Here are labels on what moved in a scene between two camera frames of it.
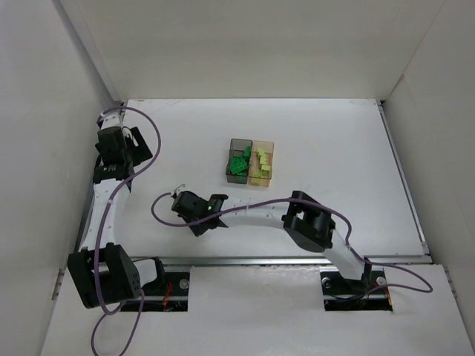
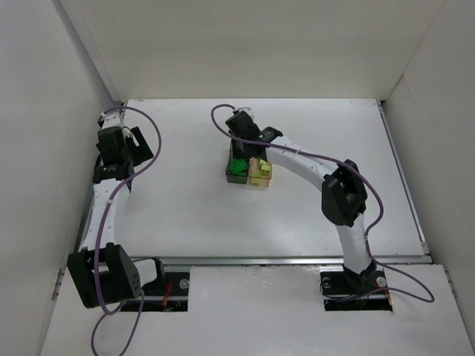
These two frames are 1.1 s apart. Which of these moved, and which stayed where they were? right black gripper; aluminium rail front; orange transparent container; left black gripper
Moved: right black gripper
Stayed: aluminium rail front; orange transparent container; left black gripper
